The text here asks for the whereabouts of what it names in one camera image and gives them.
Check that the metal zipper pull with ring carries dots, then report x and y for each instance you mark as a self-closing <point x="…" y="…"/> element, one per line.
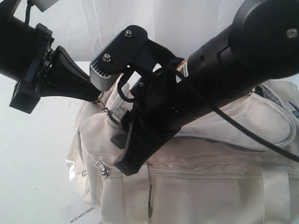
<point x="102" y="105"/>

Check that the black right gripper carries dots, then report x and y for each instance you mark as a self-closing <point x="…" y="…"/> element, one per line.
<point x="173" y="96"/>

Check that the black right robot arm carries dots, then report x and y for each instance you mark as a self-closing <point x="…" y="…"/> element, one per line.
<point x="261" y="43"/>

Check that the metal side zipper pull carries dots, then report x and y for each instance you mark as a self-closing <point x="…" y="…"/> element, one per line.
<point x="103" y="169"/>

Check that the white backdrop curtain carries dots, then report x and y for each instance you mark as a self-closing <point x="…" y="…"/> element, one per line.
<point x="84" y="27"/>

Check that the white paper price tag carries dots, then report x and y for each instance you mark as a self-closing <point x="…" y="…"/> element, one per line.
<point x="81" y="212"/>

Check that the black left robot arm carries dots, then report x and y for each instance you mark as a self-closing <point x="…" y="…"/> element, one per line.
<point x="26" y="57"/>

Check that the cream duffel bag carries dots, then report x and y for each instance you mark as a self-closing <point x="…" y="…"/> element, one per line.
<point x="209" y="173"/>

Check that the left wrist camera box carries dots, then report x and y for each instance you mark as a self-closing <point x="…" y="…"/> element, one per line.
<point x="43" y="5"/>

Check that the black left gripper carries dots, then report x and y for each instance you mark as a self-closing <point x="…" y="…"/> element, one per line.
<point x="63" y="76"/>

